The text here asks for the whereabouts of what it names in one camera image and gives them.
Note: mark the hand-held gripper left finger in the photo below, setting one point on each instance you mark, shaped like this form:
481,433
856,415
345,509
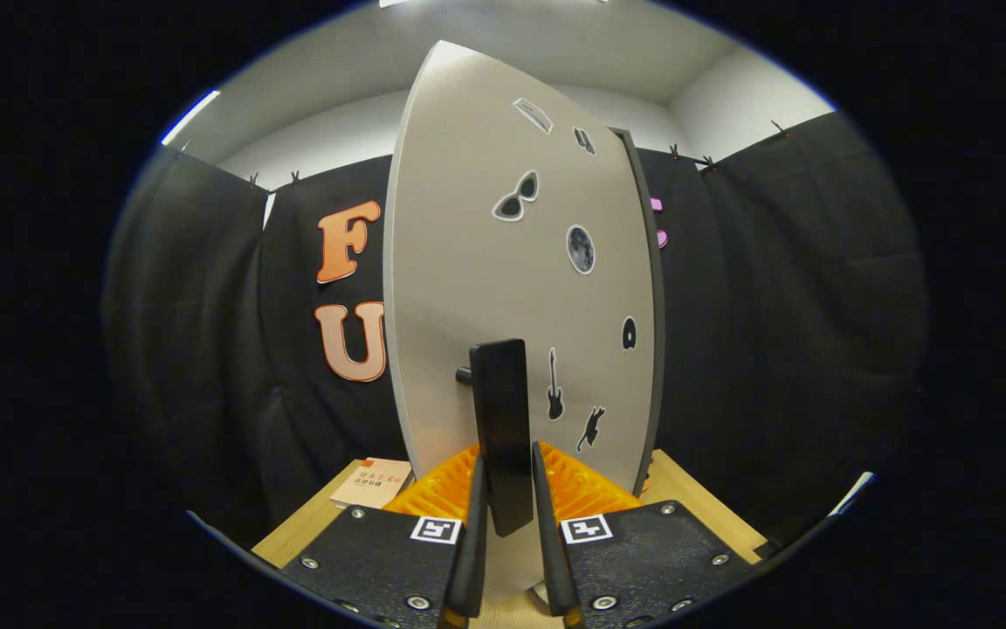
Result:
472,568

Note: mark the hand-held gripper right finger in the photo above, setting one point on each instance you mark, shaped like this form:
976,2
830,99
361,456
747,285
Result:
547,559

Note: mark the dark grey shoe cabinet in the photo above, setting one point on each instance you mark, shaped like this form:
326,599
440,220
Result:
657,306

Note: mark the beige shoe cabinet door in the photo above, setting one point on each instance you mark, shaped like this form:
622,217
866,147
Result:
459,262

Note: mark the black backdrop cloth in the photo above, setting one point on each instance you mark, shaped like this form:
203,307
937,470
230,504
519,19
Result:
774,306

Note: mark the row of black cloth clips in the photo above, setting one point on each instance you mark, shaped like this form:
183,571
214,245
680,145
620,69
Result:
708,162

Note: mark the narrow ceiling light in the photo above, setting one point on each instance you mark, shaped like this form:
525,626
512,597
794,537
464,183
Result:
190,118

